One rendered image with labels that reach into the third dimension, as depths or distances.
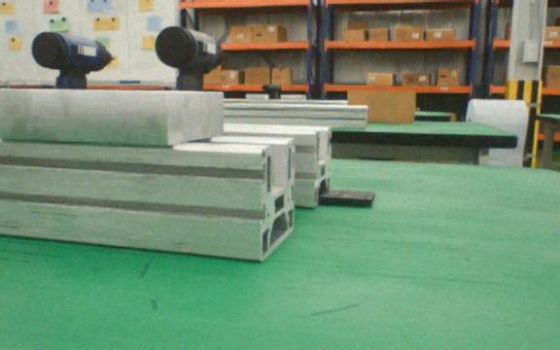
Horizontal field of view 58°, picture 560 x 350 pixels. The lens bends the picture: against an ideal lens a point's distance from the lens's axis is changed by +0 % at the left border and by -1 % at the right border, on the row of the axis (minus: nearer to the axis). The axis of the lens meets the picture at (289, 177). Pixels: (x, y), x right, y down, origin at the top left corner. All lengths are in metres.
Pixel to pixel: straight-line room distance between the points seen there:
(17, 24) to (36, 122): 3.84
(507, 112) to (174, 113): 3.70
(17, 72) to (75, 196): 3.84
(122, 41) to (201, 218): 3.41
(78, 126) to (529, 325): 0.34
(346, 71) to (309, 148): 10.41
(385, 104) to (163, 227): 2.07
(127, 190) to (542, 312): 0.30
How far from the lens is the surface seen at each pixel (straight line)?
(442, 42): 9.81
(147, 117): 0.39
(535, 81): 6.05
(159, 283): 0.35
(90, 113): 0.42
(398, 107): 2.42
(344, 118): 2.00
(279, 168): 0.44
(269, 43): 10.19
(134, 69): 3.72
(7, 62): 4.34
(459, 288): 0.36
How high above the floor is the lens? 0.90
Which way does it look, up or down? 9 degrees down
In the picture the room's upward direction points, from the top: 1 degrees clockwise
